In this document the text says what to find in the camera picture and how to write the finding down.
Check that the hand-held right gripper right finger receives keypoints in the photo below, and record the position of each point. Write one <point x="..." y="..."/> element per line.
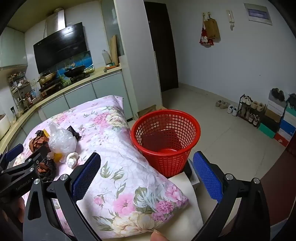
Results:
<point x="208" y="178"/>

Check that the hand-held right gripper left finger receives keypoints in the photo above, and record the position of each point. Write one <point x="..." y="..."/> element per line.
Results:
<point x="86" y="178"/>

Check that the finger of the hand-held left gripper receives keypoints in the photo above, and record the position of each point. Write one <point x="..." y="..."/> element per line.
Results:
<point x="13" y="151"/>
<point x="32" y="161"/>

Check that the brown paper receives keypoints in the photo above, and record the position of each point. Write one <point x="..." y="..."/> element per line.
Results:
<point x="37" y="141"/>

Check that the red plastic mesh basket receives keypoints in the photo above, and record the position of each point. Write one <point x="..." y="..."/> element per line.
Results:
<point x="171" y="164"/>

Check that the person's left hand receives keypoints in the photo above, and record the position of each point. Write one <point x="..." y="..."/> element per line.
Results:
<point x="18" y="207"/>

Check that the person's right hand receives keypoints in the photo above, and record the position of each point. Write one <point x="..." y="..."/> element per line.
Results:
<point x="159" y="236"/>

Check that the small white box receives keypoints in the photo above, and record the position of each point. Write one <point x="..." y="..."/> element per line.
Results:
<point x="195" y="180"/>

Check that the small white tissue wad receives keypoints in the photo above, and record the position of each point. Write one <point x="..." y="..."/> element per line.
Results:
<point x="72" y="160"/>

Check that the white rice cooker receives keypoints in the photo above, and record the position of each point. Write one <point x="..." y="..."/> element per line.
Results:
<point x="4" y="126"/>

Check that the clear crumpled plastic bag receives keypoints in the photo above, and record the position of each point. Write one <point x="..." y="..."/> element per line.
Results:
<point x="61" y="141"/>

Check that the pink floral blanket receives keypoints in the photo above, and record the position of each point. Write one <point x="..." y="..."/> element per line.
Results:
<point x="129" y="166"/>

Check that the black crumpled wrapper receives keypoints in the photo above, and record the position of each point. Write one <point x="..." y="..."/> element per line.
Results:
<point x="74" y="133"/>

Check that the metal spice rack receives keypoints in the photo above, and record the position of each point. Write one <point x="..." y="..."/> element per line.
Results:
<point x="20" y="92"/>

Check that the white shoe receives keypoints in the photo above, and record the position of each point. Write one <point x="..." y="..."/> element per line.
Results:
<point x="230" y="109"/>
<point x="235" y="111"/>

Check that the black induction cooker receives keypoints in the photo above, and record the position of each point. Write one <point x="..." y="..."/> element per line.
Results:
<point x="50" y="87"/>

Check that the beige slipper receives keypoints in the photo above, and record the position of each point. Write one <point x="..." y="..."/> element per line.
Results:
<point x="224" y="105"/>
<point x="218" y="103"/>

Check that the black shoe rack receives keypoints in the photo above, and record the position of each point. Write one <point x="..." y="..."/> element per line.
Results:
<point x="252" y="111"/>

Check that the golden cooking pot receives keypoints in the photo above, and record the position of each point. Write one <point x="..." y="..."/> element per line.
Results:
<point x="47" y="77"/>

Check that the brown cardboard box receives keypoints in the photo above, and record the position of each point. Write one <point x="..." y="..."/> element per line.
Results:
<point x="148" y="111"/>

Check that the stack of shoe boxes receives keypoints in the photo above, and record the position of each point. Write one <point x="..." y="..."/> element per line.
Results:
<point x="275" y="115"/>

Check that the grey kitchen base cabinets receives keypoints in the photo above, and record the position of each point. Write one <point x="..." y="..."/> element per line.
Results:
<point x="108" y="88"/>

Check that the black gas stove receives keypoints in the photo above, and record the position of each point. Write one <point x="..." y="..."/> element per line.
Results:
<point x="79" y="78"/>

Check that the black wok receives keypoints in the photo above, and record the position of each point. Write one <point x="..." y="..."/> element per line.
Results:
<point x="74" y="71"/>

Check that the grey upper kitchen cabinets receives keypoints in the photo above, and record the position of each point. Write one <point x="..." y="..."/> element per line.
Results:
<point x="12" y="48"/>

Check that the black shoe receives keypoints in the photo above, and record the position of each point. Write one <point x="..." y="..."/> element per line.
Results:
<point x="281" y="95"/>
<point x="275" y="92"/>
<point x="291" y="99"/>

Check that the blue backsplash picture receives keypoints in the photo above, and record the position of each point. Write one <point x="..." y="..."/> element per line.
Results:
<point x="79" y="61"/>

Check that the orange green small object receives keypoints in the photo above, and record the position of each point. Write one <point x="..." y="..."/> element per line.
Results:
<point x="111" y="66"/>

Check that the black range hood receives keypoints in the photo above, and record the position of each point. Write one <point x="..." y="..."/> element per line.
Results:
<point x="60" y="46"/>

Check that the clear plastic bottle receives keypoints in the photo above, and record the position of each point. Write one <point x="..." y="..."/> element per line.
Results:
<point x="106" y="58"/>

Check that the wooden cutting board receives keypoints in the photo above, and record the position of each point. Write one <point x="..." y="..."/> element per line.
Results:
<point x="113" y="49"/>

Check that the dark brown door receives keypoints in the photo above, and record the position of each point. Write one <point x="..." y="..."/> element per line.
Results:
<point x="161" y="46"/>

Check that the brown paper bag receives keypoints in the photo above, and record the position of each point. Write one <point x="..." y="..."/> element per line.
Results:
<point x="212" y="29"/>

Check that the grey electrical panel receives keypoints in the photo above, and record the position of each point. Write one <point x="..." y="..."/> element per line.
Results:
<point x="259" y="14"/>

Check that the white wall intercom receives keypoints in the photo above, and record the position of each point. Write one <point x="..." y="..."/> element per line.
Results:
<point x="230" y="17"/>

